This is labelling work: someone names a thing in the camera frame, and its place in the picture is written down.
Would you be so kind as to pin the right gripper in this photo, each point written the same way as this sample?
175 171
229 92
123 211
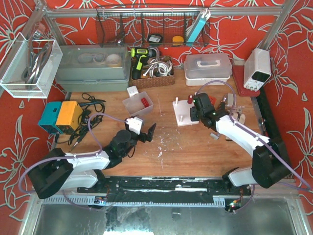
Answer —
193 114

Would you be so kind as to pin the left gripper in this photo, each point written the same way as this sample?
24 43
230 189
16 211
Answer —
143 136

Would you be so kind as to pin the red large spring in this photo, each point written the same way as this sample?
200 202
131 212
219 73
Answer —
190 99
144 102

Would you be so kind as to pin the grey metal bracket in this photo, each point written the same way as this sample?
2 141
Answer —
215 136

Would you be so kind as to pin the beige work glove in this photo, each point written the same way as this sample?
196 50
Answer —
238 116

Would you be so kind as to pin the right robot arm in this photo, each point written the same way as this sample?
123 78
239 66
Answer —
270 161

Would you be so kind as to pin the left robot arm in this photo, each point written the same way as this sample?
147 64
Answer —
61 171

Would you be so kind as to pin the translucent plastic spring bin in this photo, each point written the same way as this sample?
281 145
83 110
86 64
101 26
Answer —
134 106

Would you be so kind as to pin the white peg board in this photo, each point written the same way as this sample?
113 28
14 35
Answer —
182 112

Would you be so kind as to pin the orange plug adapter cube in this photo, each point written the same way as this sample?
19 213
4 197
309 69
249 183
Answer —
212 100

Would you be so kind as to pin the silver metal block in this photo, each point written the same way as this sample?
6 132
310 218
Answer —
230 99

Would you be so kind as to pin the white lidded storage box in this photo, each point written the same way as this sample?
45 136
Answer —
202 68

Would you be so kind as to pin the woven wicker basket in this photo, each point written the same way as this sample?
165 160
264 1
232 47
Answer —
151 82

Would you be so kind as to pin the red mat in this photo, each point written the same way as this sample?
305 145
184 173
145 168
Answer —
238 76

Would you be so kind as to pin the white power supply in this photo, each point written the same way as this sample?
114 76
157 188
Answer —
256 69

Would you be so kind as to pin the yellow tape measure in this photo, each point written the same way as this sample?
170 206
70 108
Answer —
177 41

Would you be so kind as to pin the yellow and teal box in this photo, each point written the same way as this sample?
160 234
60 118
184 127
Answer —
61 117

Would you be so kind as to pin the blue flat case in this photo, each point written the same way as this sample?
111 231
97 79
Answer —
196 27

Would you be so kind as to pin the clear acrylic box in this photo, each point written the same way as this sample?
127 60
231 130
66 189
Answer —
14 63

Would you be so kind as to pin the grey tools in acrylic box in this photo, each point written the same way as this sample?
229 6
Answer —
35 62

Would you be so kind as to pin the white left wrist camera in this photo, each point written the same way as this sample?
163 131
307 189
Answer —
134 124

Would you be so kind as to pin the white wall adapter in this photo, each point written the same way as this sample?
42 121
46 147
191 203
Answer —
132 91

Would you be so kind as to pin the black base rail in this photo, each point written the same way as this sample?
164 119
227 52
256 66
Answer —
164 189

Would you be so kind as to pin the black side rail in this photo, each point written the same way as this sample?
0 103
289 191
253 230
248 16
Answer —
271 127

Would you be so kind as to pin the green cordless drill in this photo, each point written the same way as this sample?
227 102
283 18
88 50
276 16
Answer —
141 55

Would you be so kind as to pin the black wire basket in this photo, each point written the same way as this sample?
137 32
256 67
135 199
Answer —
131 25

